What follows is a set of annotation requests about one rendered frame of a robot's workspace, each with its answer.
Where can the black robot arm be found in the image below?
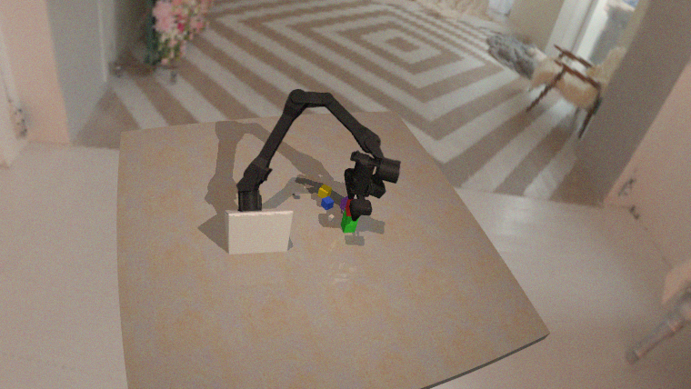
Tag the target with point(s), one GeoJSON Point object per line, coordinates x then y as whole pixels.
{"type": "Point", "coordinates": [257, 172]}

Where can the green block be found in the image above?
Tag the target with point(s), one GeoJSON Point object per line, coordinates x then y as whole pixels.
{"type": "Point", "coordinates": [348, 228]}
{"type": "Point", "coordinates": [348, 219]}

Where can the yellow block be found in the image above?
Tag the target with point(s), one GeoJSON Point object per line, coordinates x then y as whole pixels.
{"type": "Point", "coordinates": [324, 191]}

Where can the blue block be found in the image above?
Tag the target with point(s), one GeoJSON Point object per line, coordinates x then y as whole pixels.
{"type": "Point", "coordinates": [327, 203]}

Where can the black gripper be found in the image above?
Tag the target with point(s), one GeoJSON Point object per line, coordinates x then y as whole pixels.
{"type": "Point", "coordinates": [357, 186]}

